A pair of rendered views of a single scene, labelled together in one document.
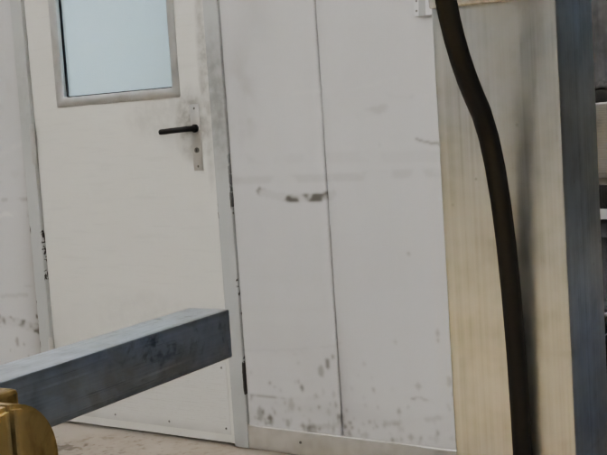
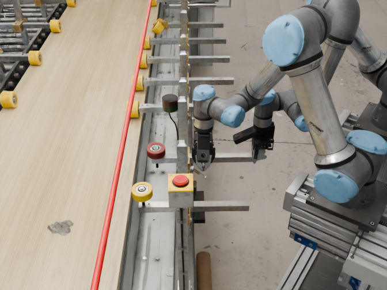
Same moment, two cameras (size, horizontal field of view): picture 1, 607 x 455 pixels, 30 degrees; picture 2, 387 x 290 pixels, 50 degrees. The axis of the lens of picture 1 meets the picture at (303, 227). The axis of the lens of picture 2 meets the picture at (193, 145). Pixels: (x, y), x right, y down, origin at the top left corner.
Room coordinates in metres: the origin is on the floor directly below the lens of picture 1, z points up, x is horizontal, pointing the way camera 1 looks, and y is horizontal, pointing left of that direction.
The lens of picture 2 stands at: (-0.33, -1.25, 2.01)
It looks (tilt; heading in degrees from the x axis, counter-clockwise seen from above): 38 degrees down; 60
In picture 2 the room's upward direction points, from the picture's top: straight up
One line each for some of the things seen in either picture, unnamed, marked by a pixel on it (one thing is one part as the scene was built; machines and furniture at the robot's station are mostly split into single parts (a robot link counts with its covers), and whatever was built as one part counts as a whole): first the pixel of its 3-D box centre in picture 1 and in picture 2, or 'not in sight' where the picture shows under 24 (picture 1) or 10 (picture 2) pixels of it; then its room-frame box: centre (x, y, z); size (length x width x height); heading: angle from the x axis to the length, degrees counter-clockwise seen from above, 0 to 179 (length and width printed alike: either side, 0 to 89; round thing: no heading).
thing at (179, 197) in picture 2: not in sight; (181, 191); (0.07, -0.50, 1.18); 0.07 x 0.07 x 0.08; 60
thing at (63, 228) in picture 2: not in sight; (60, 224); (-0.24, -0.19, 0.91); 0.09 x 0.07 x 0.02; 136
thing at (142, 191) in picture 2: not in sight; (143, 198); (0.08, -0.17, 0.85); 0.08 x 0.08 x 0.11
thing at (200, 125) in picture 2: not in sight; (203, 120); (0.33, -0.20, 1.15); 0.08 x 0.08 x 0.05
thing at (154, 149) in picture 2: not in sight; (156, 157); (0.24, 0.03, 0.85); 0.08 x 0.08 x 0.11
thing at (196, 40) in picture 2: not in sight; (185, 40); (0.84, 0.84, 0.95); 0.50 x 0.04 x 0.04; 150
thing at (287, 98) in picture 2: not in sight; (289, 102); (0.71, -0.23, 1.12); 0.11 x 0.11 x 0.08; 74
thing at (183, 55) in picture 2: not in sight; (183, 94); (0.57, 0.37, 0.89); 0.03 x 0.03 x 0.48; 60
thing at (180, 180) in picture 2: not in sight; (180, 180); (0.07, -0.50, 1.22); 0.04 x 0.04 x 0.02
